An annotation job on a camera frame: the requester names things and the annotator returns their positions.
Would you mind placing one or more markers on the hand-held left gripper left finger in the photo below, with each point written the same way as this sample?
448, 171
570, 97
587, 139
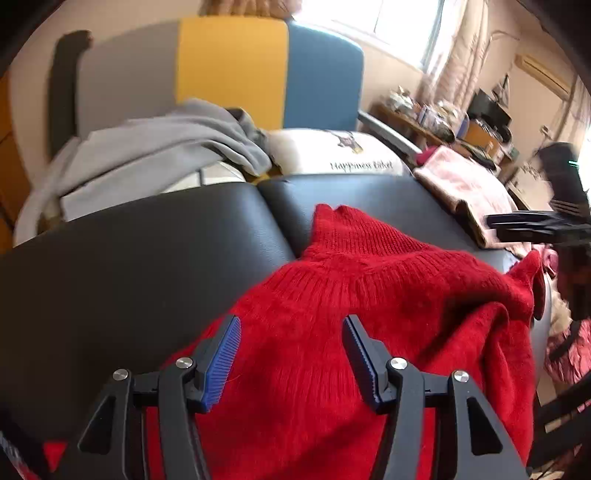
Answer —
221, 360

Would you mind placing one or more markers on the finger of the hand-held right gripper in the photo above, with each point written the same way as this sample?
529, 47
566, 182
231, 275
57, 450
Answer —
521, 218
526, 234

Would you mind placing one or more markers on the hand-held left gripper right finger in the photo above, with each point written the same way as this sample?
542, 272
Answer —
364, 364

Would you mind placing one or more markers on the red knitted sweater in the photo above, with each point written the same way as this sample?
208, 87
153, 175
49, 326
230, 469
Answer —
369, 286

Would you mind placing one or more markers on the pink knitted sweater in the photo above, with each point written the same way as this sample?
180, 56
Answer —
466, 189

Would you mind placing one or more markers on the beige patterned curtain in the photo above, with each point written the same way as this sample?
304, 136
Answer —
457, 55
249, 7
581, 106

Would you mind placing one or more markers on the wooden chair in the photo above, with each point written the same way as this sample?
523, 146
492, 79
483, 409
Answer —
480, 136

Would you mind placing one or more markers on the black monitor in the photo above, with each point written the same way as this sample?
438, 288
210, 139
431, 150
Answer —
489, 108

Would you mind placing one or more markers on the beige air conditioner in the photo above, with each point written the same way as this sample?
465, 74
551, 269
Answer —
540, 74

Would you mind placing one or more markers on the blue plastic container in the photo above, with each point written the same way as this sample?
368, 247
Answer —
463, 125

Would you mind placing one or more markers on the hanging grey white bag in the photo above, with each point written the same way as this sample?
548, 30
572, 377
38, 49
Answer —
503, 87

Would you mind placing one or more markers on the wooden desk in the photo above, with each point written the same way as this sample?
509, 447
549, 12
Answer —
401, 123

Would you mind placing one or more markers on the white printed pillow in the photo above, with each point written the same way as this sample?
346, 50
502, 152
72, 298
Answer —
332, 157

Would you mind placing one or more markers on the large bright window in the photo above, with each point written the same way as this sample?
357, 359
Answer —
406, 23

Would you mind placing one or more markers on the grey garment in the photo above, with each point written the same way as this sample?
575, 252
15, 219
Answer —
184, 138

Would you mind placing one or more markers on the dark patterned garment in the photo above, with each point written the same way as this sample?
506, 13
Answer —
11, 443

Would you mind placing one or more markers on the grey yellow blue sofa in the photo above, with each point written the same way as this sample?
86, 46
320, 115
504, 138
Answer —
231, 69

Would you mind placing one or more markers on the orange wooden wardrobe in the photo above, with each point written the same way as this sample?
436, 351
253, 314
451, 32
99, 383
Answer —
9, 152

